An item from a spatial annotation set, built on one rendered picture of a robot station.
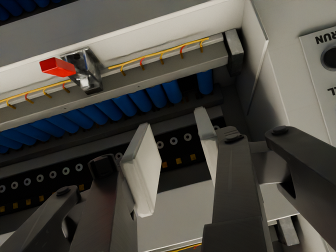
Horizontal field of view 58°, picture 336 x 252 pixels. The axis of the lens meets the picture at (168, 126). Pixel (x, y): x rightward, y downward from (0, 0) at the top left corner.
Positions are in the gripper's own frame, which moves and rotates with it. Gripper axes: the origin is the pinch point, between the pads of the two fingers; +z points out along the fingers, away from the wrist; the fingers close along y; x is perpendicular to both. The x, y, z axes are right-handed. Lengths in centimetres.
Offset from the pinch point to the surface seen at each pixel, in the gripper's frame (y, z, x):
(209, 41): 4.8, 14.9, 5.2
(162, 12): 1.2, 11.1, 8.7
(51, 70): -7.2, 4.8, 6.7
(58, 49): -8.4, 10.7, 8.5
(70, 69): -6.7, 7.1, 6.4
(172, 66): 0.6, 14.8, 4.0
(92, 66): -6.4, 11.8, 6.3
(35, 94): -13.9, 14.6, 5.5
